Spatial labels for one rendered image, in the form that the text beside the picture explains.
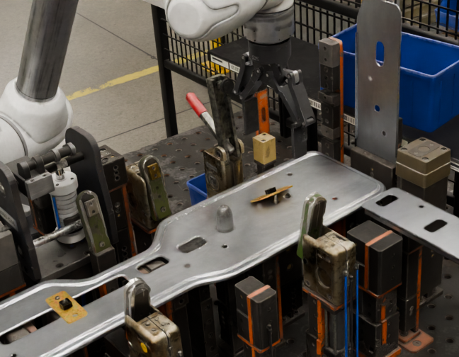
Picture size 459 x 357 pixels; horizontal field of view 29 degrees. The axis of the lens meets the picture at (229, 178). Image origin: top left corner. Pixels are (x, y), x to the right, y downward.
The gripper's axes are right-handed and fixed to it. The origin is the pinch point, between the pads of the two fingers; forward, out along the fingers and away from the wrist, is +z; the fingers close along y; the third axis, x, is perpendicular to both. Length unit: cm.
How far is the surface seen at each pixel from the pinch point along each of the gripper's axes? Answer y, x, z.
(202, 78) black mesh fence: -100, 54, 37
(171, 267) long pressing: 3.1, -27.7, 13.7
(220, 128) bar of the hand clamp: -13.8, -2.3, 2.0
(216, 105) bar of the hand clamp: -14.6, -2.3, -2.7
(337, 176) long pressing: 1.4, 14.7, 13.8
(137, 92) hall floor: -251, 118, 113
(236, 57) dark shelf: -55, 34, 11
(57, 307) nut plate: -1, -48, 13
